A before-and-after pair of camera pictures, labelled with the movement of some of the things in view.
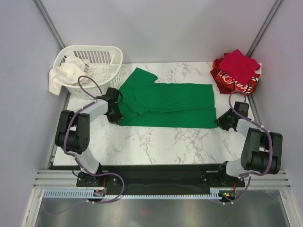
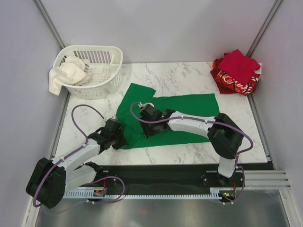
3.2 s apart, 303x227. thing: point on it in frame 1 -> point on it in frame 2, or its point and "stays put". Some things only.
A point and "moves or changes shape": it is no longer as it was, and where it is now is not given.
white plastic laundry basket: (104, 63) stays put
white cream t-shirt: (67, 73) stays put
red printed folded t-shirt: (227, 84) stays put
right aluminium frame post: (252, 49) stays put
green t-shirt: (144, 103) moves or changes shape
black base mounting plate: (158, 178) stays put
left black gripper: (117, 117) -> (123, 142)
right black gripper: (220, 121) -> (147, 132)
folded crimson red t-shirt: (239, 66) stays put
